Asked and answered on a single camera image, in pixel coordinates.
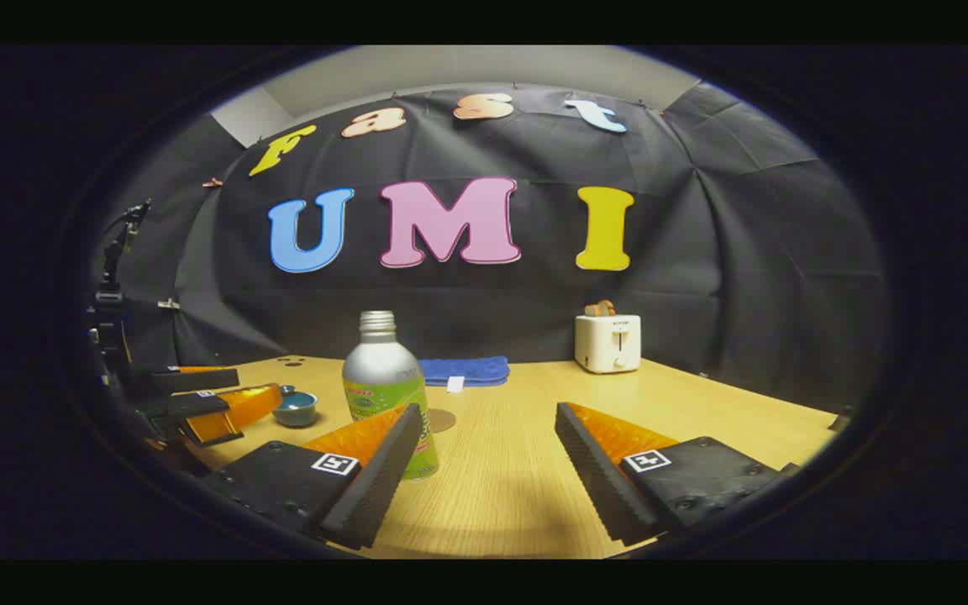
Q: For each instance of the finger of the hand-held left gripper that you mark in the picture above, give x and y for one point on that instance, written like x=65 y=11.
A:
x=198 y=380
x=194 y=406

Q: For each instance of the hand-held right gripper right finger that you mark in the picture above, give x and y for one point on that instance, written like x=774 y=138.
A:
x=589 y=470

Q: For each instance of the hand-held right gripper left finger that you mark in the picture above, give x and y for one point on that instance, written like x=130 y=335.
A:
x=383 y=470

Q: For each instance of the round brown coaster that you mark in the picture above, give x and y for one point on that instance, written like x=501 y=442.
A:
x=444 y=420

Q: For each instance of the teal teacup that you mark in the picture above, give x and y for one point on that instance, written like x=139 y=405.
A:
x=292 y=418

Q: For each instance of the silver green water bottle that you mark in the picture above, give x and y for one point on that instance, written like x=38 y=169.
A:
x=379 y=370

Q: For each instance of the white clip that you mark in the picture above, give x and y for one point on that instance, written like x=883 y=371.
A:
x=169 y=303

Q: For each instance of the white toaster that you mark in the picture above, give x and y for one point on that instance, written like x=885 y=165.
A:
x=606 y=344

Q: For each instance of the blue folded towel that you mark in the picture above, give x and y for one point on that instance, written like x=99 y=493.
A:
x=467 y=370

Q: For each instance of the toast slice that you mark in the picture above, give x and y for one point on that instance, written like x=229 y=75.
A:
x=600 y=308

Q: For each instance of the black backdrop cloth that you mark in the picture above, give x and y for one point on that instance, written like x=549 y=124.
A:
x=702 y=252

